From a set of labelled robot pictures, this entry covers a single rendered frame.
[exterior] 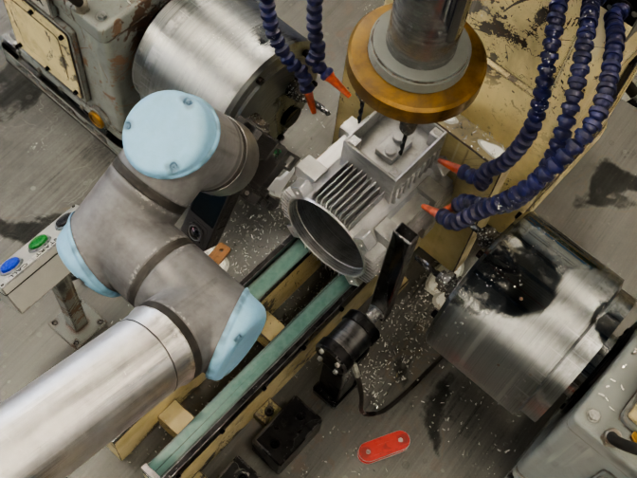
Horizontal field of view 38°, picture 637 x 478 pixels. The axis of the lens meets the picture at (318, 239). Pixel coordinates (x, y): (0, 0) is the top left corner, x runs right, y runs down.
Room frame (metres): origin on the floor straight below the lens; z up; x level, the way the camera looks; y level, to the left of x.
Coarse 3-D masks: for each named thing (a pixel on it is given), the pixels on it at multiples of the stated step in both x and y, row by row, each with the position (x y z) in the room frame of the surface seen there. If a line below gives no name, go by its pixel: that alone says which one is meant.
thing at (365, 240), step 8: (432, 168) 0.77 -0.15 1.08; (440, 168) 0.77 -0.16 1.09; (296, 184) 0.70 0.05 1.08; (304, 184) 0.70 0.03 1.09; (296, 192) 0.69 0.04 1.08; (304, 192) 0.69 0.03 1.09; (288, 224) 0.70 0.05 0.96; (296, 232) 0.69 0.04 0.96; (360, 232) 0.64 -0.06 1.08; (368, 232) 0.64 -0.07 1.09; (360, 240) 0.62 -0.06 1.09; (368, 240) 0.63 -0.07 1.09; (360, 248) 0.62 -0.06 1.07; (368, 248) 0.62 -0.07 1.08; (352, 280) 0.62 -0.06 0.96; (360, 280) 0.62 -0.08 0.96
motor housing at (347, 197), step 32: (320, 160) 0.76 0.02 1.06; (288, 192) 0.70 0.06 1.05; (320, 192) 0.69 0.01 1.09; (352, 192) 0.69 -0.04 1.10; (384, 192) 0.70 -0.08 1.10; (416, 192) 0.73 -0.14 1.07; (448, 192) 0.76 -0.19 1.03; (320, 224) 0.71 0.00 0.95; (352, 224) 0.64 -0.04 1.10; (416, 224) 0.70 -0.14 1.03; (320, 256) 0.66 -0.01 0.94; (352, 256) 0.67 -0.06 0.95; (384, 256) 0.63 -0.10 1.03
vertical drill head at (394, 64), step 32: (416, 0) 0.73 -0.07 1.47; (448, 0) 0.73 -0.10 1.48; (352, 32) 0.79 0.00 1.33; (384, 32) 0.78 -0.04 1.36; (416, 32) 0.73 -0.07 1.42; (448, 32) 0.73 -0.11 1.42; (352, 64) 0.74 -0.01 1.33; (384, 64) 0.73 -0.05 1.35; (416, 64) 0.73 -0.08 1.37; (448, 64) 0.74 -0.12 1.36; (480, 64) 0.77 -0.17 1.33; (384, 96) 0.70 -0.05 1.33; (416, 96) 0.70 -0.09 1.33; (448, 96) 0.71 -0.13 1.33
